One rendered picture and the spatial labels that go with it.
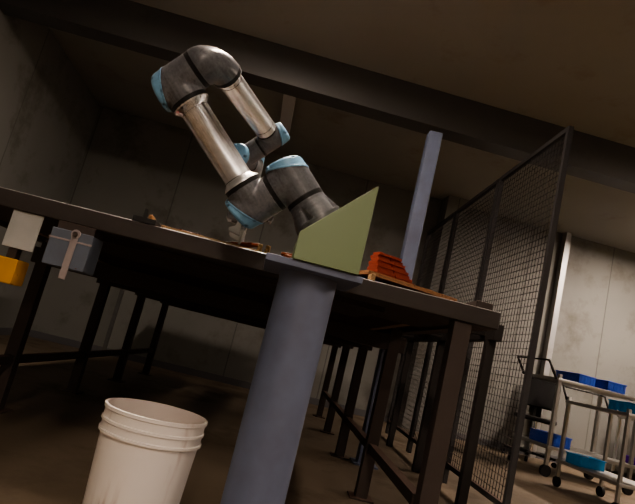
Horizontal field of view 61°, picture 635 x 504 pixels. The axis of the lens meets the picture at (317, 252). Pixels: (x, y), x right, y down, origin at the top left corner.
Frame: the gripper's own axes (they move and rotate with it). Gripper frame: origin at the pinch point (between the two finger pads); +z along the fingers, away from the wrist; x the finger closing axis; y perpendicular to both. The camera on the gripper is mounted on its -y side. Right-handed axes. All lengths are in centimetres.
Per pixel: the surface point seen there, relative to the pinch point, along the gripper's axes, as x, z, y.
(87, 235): 18, 10, 48
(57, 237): 18, 12, 56
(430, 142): -171, -128, -112
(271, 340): 47, 30, -15
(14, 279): 16, 28, 66
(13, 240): 14, 16, 71
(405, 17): -145, -202, -72
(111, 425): 40, 61, 22
